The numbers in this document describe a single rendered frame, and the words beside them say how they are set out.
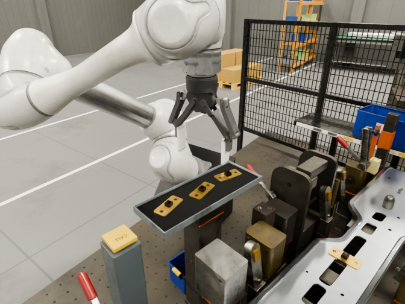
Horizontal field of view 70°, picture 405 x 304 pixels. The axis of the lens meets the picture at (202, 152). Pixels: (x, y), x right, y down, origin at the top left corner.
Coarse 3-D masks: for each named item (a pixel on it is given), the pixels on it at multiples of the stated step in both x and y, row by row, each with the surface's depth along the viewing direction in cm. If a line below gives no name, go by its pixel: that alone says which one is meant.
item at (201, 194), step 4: (204, 184) 85; (208, 184) 85; (212, 184) 85; (196, 188) 83; (200, 188) 81; (204, 188) 81; (208, 188) 83; (212, 188) 83; (192, 192) 81; (196, 192) 81; (200, 192) 81; (204, 192) 81; (208, 192) 82; (192, 196) 80; (196, 196) 80; (200, 196) 80
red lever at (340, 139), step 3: (339, 138) 119; (342, 138) 119; (339, 141) 119; (342, 141) 119; (345, 141) 119; (342, 144) 119; (345, 144) 118; (345, 147) 118; (348, 147) 118; (348, 150) 118; (351, 150) 117; (351, 153) 117; (354, 153) 117; (354, 156) 117; (357, 156) 116; (357, 159) 116; (366, 165) 116
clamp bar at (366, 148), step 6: (366, 126) 112; (366, 132) 110; (372, 132) 109; (378, 132) 109; (366, 138) 110; (366, 144) 111; (366, 150) 112; (360, 156) 114; (366, 156) 113; (360, 162) 115; (366, 162) 116; (366, 168) 117
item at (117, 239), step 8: (112, 232) 67; (120, 232) 67; (128, 232) 67; (104, 240) 65; (112, 240) 65; (120, 240) 65; (128, 240) 65; (136, 240) 66; (112, 248) 63; (120, 248) 64
